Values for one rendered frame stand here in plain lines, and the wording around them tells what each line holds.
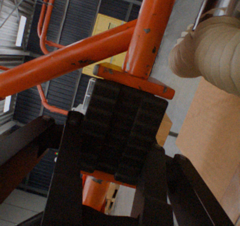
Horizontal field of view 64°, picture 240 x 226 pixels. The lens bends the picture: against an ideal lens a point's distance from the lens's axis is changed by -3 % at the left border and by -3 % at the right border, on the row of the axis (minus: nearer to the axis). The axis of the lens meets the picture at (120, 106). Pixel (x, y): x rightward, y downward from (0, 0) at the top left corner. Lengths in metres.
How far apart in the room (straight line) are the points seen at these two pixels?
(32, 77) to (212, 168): 0.22
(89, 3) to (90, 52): 10.99
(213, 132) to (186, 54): 0.12
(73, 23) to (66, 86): 3.28
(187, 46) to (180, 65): 0.02
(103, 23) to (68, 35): 3.86
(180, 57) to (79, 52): 0.10
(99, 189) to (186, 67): 0.14
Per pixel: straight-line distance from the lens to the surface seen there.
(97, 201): 0.19
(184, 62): 0.20
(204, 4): 0.19
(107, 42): 0.16
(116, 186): 7.24
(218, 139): 0.27
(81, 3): 11.23
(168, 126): 1.78
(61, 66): 0.17
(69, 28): 11.10
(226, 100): 0.28
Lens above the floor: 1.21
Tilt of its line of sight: 4 degrees down
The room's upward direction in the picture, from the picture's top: 73 degrees counter-clockwise
